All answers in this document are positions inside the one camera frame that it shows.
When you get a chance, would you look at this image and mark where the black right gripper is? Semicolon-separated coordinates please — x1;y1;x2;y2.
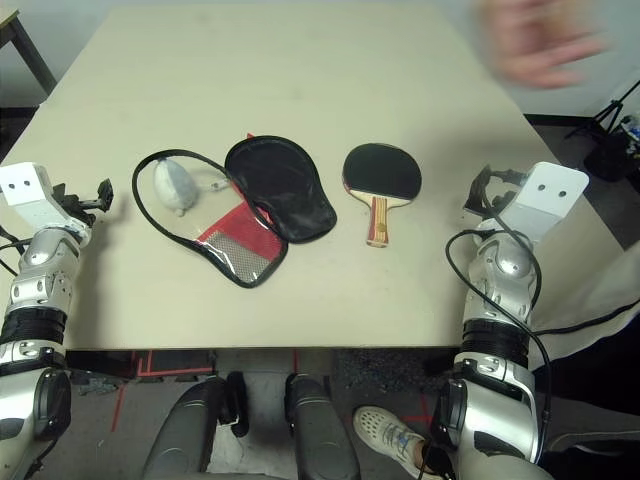
463;166;530;217

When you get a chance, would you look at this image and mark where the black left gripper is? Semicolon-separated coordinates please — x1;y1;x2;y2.
49;178;116;225

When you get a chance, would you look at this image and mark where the black rubber ping-pong paddle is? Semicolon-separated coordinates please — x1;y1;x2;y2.
341;142;423;249

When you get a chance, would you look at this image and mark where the red black paddle case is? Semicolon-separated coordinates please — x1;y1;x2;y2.
131;132;339;291

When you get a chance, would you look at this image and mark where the bystander bare hand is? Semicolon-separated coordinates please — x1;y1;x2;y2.
474;0;614;92

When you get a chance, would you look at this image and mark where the black bag on floor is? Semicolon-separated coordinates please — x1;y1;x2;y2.
583;128;640;183

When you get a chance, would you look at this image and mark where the bystander white garment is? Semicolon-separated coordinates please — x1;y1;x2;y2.
528;238;640;372

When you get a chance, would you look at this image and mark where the black tripod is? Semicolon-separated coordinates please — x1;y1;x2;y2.
564;78;640;147

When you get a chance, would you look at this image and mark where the white mesh sneaker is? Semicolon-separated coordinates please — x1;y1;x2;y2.
352;405;432;480

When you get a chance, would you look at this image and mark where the grey robot left leg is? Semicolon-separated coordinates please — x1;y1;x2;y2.
142;374;247;480

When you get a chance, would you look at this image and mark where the grey robot leg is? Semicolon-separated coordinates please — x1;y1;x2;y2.
283;372;362;480
142;374;247;480

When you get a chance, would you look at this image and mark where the grey robot right leg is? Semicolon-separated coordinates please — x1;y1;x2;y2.
283;372;362;480

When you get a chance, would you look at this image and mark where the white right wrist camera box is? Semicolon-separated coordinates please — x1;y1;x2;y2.
498;160;589;247

